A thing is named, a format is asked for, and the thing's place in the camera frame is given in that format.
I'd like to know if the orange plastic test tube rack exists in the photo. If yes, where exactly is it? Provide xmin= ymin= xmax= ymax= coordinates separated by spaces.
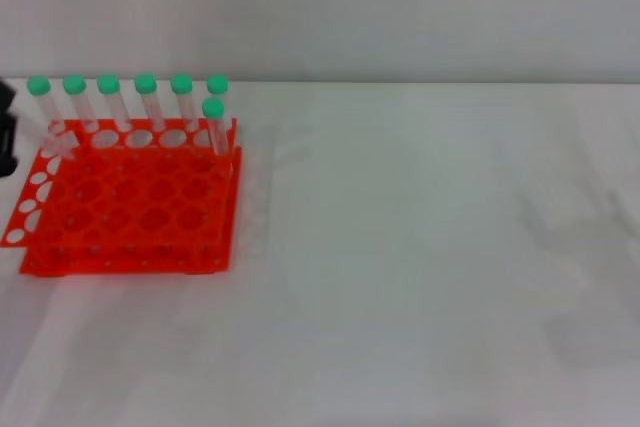
xmin=1 ymin=117 xmax=244 ymax=278

